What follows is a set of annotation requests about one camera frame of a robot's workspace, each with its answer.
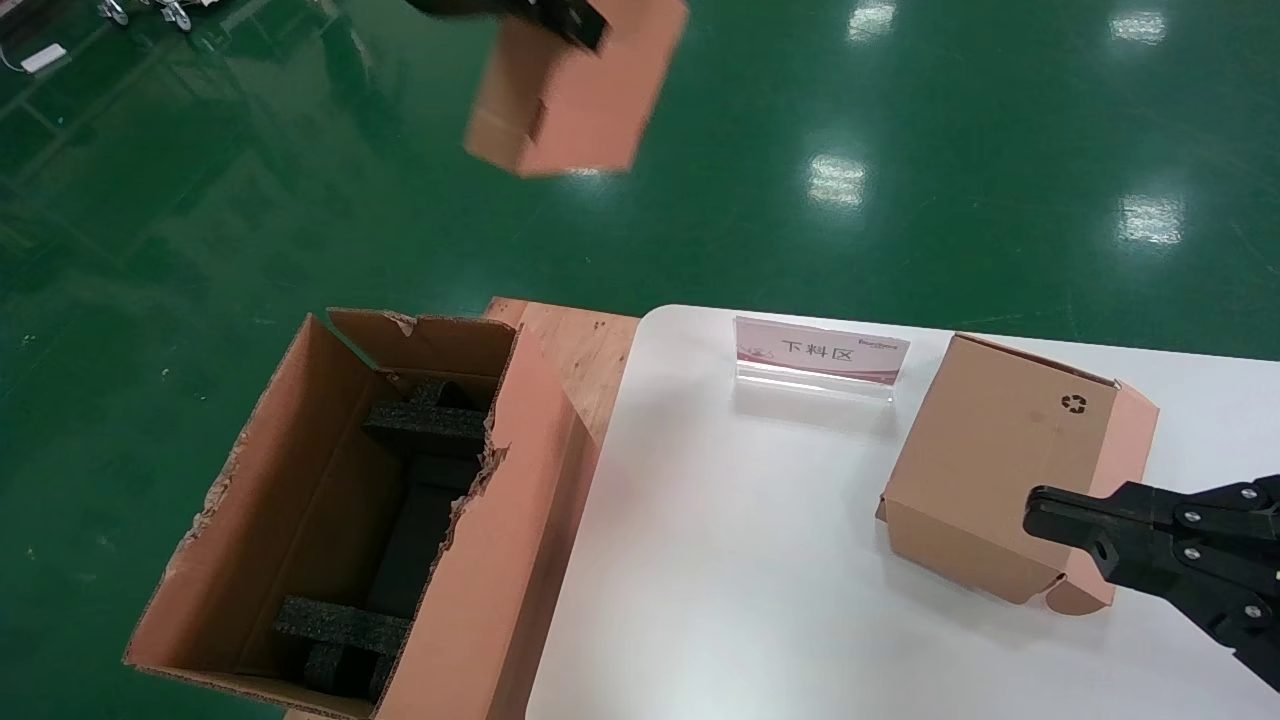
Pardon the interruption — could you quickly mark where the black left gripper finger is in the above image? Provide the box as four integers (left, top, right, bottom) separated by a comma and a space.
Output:
500, 0, 609, 51

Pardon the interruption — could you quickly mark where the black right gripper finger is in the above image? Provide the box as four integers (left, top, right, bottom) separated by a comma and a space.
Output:
1023, 475, 1280, 693

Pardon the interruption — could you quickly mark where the small plain cardboard box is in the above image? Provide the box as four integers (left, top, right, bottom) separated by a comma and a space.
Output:
463, 0, 691, 179

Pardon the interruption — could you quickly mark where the cardboard box with recycle mark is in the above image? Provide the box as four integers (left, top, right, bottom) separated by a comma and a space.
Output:
877, 333, 1161, 616

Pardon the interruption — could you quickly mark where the big open cardboard box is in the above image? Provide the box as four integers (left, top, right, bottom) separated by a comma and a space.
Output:
125, 308, 601, 720

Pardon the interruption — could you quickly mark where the wooden board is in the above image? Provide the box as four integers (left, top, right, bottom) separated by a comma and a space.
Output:
483, 297, 641, 453

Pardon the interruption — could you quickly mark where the acrylic sign with Chinese text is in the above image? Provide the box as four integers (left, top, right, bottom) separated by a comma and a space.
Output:
733, 316, 911, 406

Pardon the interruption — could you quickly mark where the long black block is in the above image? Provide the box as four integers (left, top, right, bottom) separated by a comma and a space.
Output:
365, 455, 483, 621

